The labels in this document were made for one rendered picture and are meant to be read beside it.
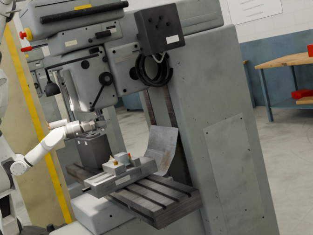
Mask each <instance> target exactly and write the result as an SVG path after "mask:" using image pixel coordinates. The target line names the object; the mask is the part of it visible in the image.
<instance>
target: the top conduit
mask: <svg viewBox="0 0 313 235"><path fill-rule="evenodd" d="M128 6H129V3H128V1H127V0H125V1H120V2H114V3H110V4H105V5H100V6H94V7H89V8H85V9H78V10H73V11H68V12H63V13H58V14H54V15H48V16H43V17H40V22H41V24H47V23H51V22H56V21H62V20H66V19H71V18H76V17H81V16H86V15H90V14H96V13H102V12H106V11H111V10H117V9H121V8H126V7H128Z"/></svg>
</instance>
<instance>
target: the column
mask: <svg viewBox="0 0 313 235"><path fill-rule="evenodd" d="M184 40H185V46H182V47H179V48H175V49H171V50H168V51H167V53H168V54H169V55H170V57H169V58H168V59H167V63H168V73H167V76H166V78H167V77H168V75H169V70H170V68H173V76H172V78H171V80H170V81H169V83H167V84H166V85H165V86H163V87H149V88H148V89H146V90H142V91H139V96H140V99H141V103H142V107H143V111H144V114H145V118H146V122H147V125H148V129H149V132H150V126H151V125H157V126H166V127H175V128H179V130H178V137H177V145H176V151H175V155H174V158H173V160H172V162H171V165H170V167H169V169H168V171H167V173H166V174H165V175H168V176H171V177H172V178H173V181H176V182H179V183H182V184H185V185H187V186H190V187H193V188H196V189H199V192H200V196H201V200H202V204H203V207H201V208H200V213H201V216H202V220H203V224H204V228H205V232H206V235H280V233H279V227H278V223H277V218H276V214H275V209H274V205H273V200H272V194H271V190H270V186H269V181H268V177H267V172H266V168H265V162H264V157H263V153H262V149H261V144H260V140H259V134H258V130H257V125H256V120H255V116H254V112H253V107H252V102H251V97H250V92H249V88H248V83H247V79H246V75H245V69H244V65H243V60H242V55H241V51H240V46H239V42H238V36H237V32H236V28H235V25H234V24H229V25H226V26H222V27H218V28H214V29H210V30H206V31H203V32H199V33H195V34H191V35H187V36H184ZM165 58H166V57H165ZM144 65H145V69H146V72H147V76H148V77H149V78H150V79H153V78H155V77H156V75H157V71H158V66H157V62H156V61H155V59H154V58H151V57H149V56H147V57H146V58H145V63H144ZM166 78H165V80H166ZM165 80H164V81H165Z"/></svg>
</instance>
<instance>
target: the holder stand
mask: <svg viewBox="0 0 313 235"><path fill-rule="evenodd" d="M75 143H76V146H77V149H78V153H79V155H80V159H81V162H82V165H83V166H88V167H92V168H96V169H99V168H102V164H104V163H107V162H108V161H109V160H110V156H111V157H113V155H112V152H111V149H110V146H109V141H108V138H107V135H106V134H104V133H100V132H95V133H93V132H92V131H90V132H86V133H84V134H83V136H82V137H80V138H75Z"/></svg>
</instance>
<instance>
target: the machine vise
mask: <svg viewBox="0 0 313 235"><path fill-rule="evenodd" d="M129 160H130V163H131V164H130V165H127V166H125V167H126V172H124V173H121V174H119V175H117V176H115V175H113V174H110V173H107V172H102V173H100V174H98V175H95V176H93V177H91V178H89V179H86V180H84V181H83V182H84V185H85V187H88V186H90V188H91V190H89V191H87V193H88V194H90V195H92V196H94V197H96V198H98V199H100V198H102V197H104V196H106V195H108V194H110V193H113V192H115V191H117V190H119V189H121V188H123V187H125V186H128V185H130V184H132V183H134V182H136V181H138V180H140V179H143V178H145V177H147V176H149V175H151V174H153V173H155V172H157V171H158V169H157V165H156V161H155V159H152V158H147V157H144V156H139V157H134V156H131V158H130V159H129Z"/></svg>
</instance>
